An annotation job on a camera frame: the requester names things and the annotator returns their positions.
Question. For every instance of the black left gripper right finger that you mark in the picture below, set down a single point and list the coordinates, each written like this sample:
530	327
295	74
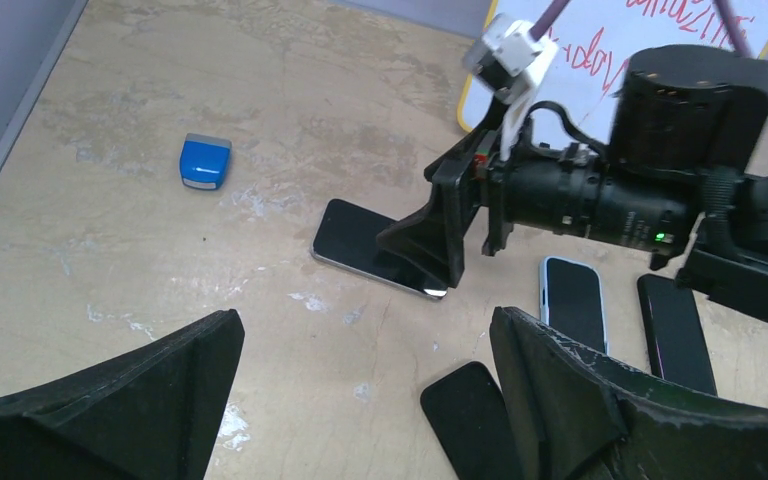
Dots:
577	413

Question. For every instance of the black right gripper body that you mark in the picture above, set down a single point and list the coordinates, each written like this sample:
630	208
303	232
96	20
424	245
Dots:
572	192

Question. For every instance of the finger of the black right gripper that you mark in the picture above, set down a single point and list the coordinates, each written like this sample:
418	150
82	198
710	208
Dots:
432	238

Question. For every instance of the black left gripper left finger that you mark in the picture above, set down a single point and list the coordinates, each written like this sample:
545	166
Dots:
152	413

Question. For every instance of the black phone case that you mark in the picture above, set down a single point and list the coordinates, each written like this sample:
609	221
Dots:
467	413

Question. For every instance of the light blue phone case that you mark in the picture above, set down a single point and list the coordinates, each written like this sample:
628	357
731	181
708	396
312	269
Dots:
546	291

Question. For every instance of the black smartphone with purple edge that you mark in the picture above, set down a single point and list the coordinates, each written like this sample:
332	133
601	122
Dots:
676	345

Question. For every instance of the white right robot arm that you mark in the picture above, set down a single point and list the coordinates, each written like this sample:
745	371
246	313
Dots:
671	181

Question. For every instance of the yellow framed whiteboard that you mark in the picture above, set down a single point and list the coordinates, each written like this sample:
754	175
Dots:
595	38

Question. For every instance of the small blue eraser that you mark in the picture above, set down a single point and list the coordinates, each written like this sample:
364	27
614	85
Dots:
204	161

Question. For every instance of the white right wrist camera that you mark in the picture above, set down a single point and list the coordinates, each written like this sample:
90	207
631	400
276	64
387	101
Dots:
512	64

